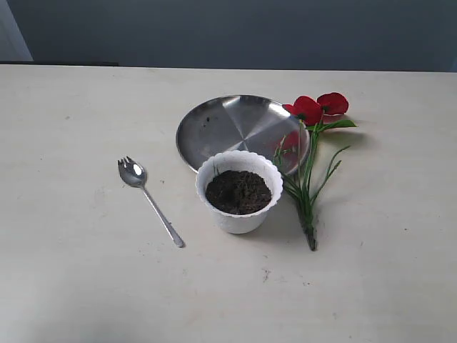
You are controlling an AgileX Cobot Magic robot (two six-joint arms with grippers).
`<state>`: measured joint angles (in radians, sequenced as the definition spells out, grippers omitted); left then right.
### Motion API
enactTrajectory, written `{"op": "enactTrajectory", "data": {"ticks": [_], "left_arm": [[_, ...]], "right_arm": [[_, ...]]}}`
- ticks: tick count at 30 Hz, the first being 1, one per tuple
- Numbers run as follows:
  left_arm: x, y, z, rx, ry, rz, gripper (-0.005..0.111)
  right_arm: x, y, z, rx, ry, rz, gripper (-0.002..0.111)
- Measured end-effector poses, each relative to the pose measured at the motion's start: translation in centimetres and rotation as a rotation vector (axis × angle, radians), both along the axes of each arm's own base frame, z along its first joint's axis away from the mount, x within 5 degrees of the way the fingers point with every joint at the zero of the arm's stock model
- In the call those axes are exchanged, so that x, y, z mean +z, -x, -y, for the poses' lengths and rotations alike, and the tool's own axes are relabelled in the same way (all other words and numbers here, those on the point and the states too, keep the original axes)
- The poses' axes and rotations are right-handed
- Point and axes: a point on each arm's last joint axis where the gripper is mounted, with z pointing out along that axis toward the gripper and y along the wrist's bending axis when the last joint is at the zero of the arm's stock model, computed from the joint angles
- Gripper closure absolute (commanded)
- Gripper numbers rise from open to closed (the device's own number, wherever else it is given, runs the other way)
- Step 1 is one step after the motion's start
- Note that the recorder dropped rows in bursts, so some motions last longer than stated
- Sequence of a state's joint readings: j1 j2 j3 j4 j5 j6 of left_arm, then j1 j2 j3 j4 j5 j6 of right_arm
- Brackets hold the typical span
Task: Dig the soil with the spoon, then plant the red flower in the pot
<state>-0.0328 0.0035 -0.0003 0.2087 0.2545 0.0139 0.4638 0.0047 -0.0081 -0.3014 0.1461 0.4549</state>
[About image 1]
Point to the red artificial flower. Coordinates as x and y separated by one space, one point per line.
314 116

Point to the round steel plate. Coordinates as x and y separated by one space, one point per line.
246 123

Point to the white scalloped plastic pot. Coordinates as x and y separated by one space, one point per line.
240 161

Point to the dark soil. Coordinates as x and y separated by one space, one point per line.
238 192

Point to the steel spork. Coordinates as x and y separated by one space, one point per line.
134 175

